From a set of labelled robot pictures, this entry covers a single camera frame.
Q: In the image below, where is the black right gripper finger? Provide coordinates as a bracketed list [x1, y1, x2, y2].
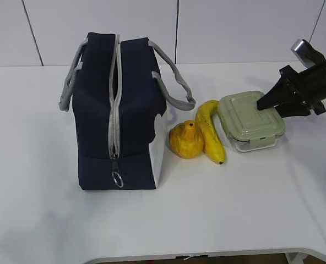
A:
[257, 78, 301, 111]
[275, 101, 311, 118]

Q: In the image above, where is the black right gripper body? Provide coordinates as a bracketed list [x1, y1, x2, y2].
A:
[279, 65, 326, 115]

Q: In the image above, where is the green lid glass container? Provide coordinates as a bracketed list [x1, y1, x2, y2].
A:
[217, 91, 286, 152]

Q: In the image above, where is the yellow banana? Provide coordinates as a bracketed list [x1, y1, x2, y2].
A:
[195, 100, 226, 164]

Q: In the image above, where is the yellow pear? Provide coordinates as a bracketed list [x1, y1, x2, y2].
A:
[169, 120, 204, 159]

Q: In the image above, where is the navy blue lunch bag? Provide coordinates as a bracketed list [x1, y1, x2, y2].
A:
[58, 32, 195, 190]

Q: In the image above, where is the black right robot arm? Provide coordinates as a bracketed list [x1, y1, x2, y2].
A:
[257, 60, 326, 118]

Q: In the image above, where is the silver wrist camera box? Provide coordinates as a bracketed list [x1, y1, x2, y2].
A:
[291, 39, 326, 68]

